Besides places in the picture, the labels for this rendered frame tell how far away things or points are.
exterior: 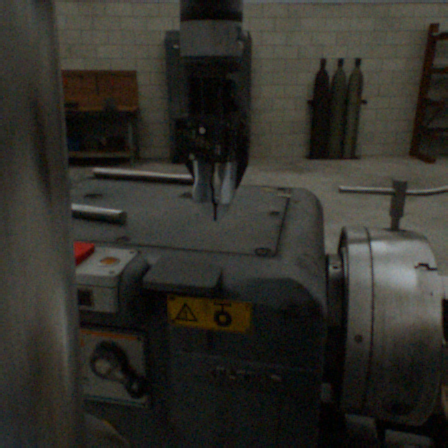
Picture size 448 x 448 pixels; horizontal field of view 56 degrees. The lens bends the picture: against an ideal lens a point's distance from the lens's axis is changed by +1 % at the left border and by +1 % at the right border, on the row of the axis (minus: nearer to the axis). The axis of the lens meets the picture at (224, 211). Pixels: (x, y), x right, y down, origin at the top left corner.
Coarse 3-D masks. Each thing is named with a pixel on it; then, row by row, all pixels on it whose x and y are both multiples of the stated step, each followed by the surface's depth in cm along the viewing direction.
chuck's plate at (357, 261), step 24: (360, 240) 67; (360, 264) 63; (360, 288) 61; (360, 312) 60; (360, 336) 59; (360, 360) 59; (336, 384) 77; (360, 384) 60; (336, 408) 67; (360, 408) 64
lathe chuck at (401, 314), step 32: (384, 256) 64; (416, 256) 63; (384, 288) 60; (416, 288) 60; (384, 320) 59; (416, 320) 58; (384, 352) 59; (416, 352) 58; (384, 384) 60; (416, 384) 59; (384, 416) 64; (416, 416) 62
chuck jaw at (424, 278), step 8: (416, 272) 62; (424, 272) 62; (432, 272) 62; (416, 280) 61; (424, 280) 61; (432, 280) 61; (440, 280) 62; (424, 288) 60; (432, 288) 60; (440, 288) 61
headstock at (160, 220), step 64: (128, 192) 85; (192, 192) 85; (256, 192) 85; (192, 256) 56; (256, 256) 56; (320, 256) 63; (128, 320) 53; (192, 320) 54; (256, 320) 52; (320, 320) 51; (128, 384) 58; (192, 384) 57; (256, 384) 54; (320, 384) 55
